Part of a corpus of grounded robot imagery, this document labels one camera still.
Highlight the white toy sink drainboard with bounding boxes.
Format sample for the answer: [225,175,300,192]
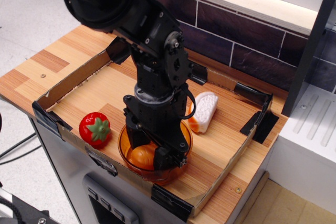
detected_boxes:
[278,81,336,167]

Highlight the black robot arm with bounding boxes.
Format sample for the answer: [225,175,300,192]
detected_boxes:
[64,0,192,170]

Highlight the black floor cables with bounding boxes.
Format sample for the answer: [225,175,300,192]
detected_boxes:
[0,132,43,166]

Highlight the orange toy carrot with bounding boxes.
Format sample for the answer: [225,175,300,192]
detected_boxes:
[128,144,156,170]

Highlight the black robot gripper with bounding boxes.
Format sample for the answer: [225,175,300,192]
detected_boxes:
[123,83,190,170]

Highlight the dark grey vertical post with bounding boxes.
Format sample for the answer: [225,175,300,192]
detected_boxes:
[282,0,335,116]

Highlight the transparent orange plastic pot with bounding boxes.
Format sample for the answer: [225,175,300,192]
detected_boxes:
[118,127,188,185]

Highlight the red toy strawberry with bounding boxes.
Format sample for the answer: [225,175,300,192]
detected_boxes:
[79,112,111,147]

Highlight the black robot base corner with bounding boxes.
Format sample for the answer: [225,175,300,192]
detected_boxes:
[1,184,58,224]

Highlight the grey toy oven front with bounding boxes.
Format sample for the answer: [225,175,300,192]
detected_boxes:
[82,175,140,224]

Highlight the cardboard fence with black tape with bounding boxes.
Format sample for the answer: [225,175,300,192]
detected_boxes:
[33,52,285,223]

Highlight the white orange toy sushi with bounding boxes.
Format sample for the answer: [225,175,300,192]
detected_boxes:
[187,91,218,133]

